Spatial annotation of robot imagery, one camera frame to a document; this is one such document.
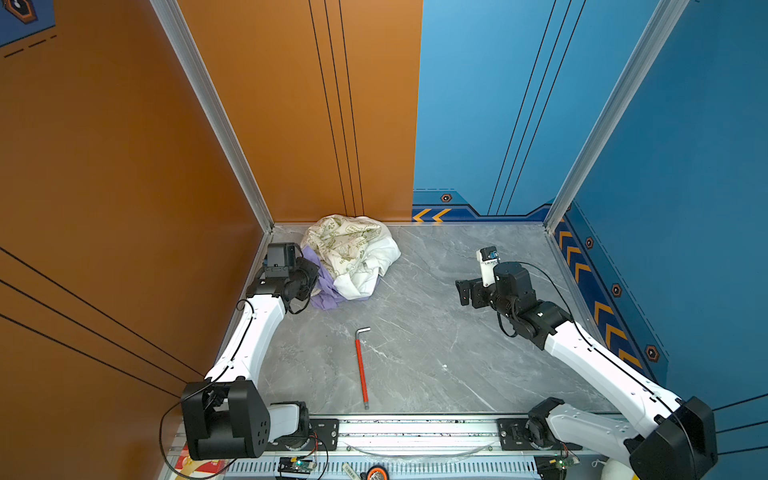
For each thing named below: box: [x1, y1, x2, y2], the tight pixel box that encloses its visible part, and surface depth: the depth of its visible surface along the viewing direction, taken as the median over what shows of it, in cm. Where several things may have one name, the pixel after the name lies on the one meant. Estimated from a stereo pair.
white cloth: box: [334, 236, 402, 300], surface depth 101 cm
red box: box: [174, 442, 226, 479], surface depth 68 cm
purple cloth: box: [302, 246, 349, 311], surface depth 92 cm
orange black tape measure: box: [366, 465, 390, 480], surface depth 67 cm
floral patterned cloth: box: [301, 214, 390, 280], surface depth 102 cm
